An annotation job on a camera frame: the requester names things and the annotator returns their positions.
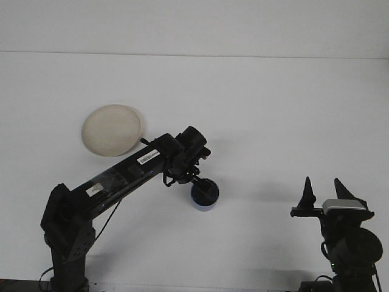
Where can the pale blue cup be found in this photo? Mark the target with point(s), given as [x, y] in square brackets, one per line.
[205, 208]

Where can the pale round plate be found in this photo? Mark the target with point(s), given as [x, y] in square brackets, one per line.
[111, 130]

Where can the dark brown platform surface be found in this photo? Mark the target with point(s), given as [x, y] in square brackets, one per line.
[18, 287]

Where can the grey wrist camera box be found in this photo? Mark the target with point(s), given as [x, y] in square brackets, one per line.
[343, 207]
[206, 155]

